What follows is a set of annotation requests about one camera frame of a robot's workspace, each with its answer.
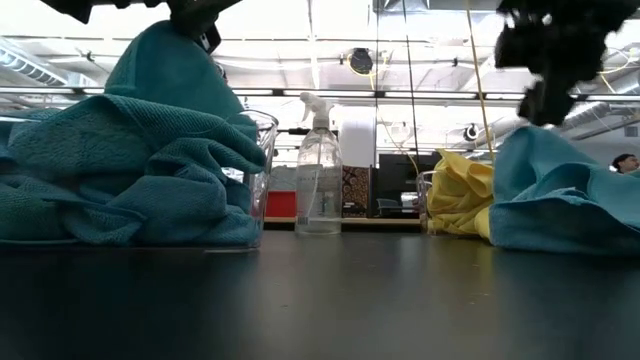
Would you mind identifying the yellow microfiber towel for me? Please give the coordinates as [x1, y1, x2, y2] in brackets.
[472, 204, 495, 242]
[426, 148, 496, 237]

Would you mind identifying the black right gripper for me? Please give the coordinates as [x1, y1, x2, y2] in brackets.
[493, 0, 640, 127]

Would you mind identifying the clear plastic spray bottle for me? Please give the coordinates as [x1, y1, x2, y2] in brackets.
[293, 91, 344, 237]

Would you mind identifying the brown patterned panel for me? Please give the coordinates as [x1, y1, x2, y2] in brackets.
[342, 164, 371, 219]

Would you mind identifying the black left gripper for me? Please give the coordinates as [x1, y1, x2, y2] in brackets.
[39, 0, 242, 39]

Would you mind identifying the clear plastic bin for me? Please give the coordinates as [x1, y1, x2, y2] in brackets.
[0, 109, 280, 251]
[415, 169, 496, 236]

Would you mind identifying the silver ceiling air duct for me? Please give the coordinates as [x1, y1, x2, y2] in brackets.
[494, 99, 640, 146]
[0, 38, 69, 87]

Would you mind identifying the person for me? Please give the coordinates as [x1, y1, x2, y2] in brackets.
[610, 153, 640, 176]

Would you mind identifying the blue microfiber towel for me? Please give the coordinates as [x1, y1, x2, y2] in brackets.
[488, 124, 640, 258]
[0, 93, 268, 176]
[0, 149, 262, 247]
[103, 19, 259, 144]

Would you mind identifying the red box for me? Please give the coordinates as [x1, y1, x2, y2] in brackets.
[264, 189, 297, 219]

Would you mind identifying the black cabinet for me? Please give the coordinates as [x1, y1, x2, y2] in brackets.
[372, 152, 444, 219]

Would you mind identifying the yellow hanging cable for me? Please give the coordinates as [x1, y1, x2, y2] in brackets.
[464, 0, 497, 164]

